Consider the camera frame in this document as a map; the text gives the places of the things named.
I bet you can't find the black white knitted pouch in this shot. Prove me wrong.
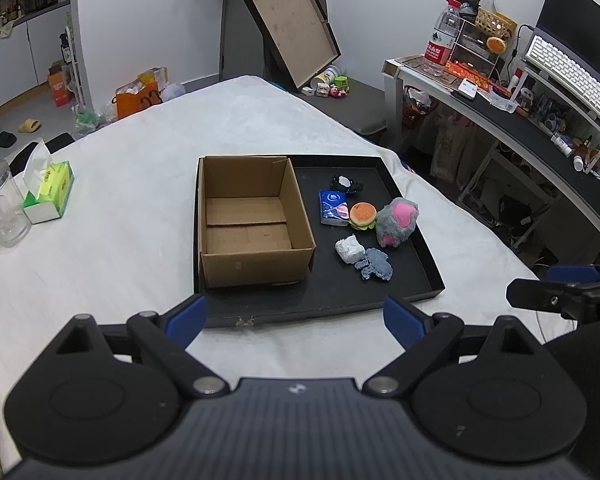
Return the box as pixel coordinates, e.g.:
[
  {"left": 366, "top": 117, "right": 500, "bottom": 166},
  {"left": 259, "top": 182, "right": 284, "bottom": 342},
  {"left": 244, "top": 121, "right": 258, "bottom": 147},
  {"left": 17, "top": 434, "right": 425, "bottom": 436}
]
[{"left": 330, "top": 174, "right": 364, "bottom": 196}]

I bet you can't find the clear acrylic organizer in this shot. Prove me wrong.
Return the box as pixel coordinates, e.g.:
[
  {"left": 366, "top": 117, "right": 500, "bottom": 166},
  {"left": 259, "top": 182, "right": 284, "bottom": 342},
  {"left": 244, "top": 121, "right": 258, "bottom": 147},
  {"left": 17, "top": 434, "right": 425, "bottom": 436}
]
[{"left": 450, "top": 18, "right": 503, "bottom": 80}]

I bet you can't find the white keyboard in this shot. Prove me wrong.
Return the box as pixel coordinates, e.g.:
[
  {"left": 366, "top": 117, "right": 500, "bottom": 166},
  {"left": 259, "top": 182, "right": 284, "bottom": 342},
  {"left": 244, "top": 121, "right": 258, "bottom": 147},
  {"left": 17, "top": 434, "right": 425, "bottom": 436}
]
[{"left": 524, "top": 35, "right": 600, "bottom": 118}]

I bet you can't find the large water bottle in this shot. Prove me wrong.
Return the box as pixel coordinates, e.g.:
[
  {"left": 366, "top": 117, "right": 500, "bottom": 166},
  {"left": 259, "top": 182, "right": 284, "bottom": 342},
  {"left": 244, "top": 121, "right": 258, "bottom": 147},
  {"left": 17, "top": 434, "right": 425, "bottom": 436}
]
[{"left": 422, "top": 0, "right": 462, "bottom": 76}]

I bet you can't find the leaning cardboard tray lid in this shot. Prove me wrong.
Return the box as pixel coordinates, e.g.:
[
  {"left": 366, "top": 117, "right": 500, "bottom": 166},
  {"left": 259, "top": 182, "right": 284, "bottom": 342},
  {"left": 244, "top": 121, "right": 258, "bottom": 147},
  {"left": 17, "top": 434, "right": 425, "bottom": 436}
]
[{"left": 242, "top": 0, "right": 341, "bottom": 90}]

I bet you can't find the green tissue box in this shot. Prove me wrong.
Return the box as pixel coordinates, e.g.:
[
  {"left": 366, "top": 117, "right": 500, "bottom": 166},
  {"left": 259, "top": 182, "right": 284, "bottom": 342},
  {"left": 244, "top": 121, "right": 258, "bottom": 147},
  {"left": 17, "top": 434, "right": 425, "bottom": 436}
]
[{"left": 22, "top": 142, "right": 74, "bottom": 224}]

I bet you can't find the blue tissue packet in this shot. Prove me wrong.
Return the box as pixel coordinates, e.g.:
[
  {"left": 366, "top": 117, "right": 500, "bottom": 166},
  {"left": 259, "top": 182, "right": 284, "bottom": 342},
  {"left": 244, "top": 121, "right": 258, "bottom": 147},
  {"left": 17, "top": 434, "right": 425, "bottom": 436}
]
[{"left": 318, "top": 190, "right": 350, "bottom": 226}]

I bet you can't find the black slipper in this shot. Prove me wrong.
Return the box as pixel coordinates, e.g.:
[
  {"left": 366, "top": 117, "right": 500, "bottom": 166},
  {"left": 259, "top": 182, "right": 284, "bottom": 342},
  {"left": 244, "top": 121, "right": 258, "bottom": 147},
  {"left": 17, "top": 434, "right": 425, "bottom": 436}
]
[{"left": 0, "top": 131, "right": 17, "bottom": 150}]

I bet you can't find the black monitor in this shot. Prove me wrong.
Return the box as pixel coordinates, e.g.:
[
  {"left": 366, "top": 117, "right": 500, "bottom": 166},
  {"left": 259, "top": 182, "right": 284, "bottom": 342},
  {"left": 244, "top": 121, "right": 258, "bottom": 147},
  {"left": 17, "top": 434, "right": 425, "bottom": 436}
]
[{"left": 536, "top": 0, "right": 600, "bottom": 80}]

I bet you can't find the orange shopping bag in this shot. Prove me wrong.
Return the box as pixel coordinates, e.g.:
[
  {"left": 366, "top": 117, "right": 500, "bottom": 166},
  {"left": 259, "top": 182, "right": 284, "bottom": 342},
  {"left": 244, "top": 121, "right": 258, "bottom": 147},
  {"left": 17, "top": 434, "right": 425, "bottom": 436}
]
[{"left": 111, "top": 67, "right": 169, "bottom": 119}]

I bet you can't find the grey pink plush paw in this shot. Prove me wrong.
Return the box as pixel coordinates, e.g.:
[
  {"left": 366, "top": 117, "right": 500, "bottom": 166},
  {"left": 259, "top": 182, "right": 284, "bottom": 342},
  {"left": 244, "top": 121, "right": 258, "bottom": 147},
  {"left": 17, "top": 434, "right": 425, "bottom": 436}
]
[{"left": 375, "top": 197, "right": 419, "bottom": 247}]

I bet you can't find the woven basket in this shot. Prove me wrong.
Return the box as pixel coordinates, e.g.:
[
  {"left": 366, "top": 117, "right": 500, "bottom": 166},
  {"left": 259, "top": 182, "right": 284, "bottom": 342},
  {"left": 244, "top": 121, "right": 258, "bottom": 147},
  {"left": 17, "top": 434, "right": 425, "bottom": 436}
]
[{"left": 475, "top": 6, "right": 517, "bottom": 42}]

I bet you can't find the brown cardboard box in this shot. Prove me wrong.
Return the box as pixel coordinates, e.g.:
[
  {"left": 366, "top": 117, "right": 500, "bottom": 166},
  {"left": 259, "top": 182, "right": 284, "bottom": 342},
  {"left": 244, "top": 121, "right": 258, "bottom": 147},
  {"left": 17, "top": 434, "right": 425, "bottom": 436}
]
[{"left": 197, "top": 155, "right": 316, "bottom": 288}]

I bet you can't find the clear glass jar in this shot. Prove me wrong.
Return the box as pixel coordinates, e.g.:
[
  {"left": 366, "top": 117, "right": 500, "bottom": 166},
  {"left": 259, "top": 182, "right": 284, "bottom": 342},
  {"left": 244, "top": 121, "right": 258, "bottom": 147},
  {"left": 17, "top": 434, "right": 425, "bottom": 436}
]
[{"left": 0, "top": 159, "right": 31, "bottom": 248}]

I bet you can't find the yellow slipper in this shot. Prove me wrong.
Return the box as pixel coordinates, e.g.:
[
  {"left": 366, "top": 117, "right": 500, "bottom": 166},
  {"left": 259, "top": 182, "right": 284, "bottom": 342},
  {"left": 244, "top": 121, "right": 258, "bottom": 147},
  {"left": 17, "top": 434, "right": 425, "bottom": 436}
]
[{"left": 18, "top": 118, "right": 42, "bottom": 133}]

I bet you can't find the toy hamburger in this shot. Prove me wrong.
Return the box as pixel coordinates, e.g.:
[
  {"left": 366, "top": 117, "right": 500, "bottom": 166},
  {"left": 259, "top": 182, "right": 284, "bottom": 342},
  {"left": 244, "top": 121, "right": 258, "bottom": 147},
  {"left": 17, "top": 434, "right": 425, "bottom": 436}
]
[{"left": 349, "top": 202, "right": 377, "bottom": 230}]

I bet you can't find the grey blue knitted cloth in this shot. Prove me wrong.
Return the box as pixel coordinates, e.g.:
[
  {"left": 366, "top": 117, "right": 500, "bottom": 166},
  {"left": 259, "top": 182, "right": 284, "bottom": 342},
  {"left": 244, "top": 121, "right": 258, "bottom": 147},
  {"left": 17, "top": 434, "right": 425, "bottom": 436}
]
[{"left": 354, "top": 247, "right": 393, "bottom": 282}]

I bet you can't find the orange cardboard box on floor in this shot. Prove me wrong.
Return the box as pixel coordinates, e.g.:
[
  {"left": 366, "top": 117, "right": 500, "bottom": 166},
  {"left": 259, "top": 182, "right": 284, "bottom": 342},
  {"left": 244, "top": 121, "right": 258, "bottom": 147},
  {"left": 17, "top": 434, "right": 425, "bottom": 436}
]
[{"left": 47, "top": 61, "right": 71, "bottom": 107}]

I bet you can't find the black shallow tray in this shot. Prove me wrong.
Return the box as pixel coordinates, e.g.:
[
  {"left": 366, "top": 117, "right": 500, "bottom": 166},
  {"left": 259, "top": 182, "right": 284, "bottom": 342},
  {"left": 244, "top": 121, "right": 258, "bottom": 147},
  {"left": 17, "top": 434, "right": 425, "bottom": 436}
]
[{"left": 194, "top": 155, "right": 444, "bottom": 327}]

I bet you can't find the black curved desk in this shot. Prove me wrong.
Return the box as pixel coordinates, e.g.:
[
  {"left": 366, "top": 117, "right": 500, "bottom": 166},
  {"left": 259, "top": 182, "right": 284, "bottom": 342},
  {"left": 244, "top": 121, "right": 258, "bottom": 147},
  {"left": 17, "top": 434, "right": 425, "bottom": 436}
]
[{"left": 381, "top": 55, "right": 600, "bottom": 233}]

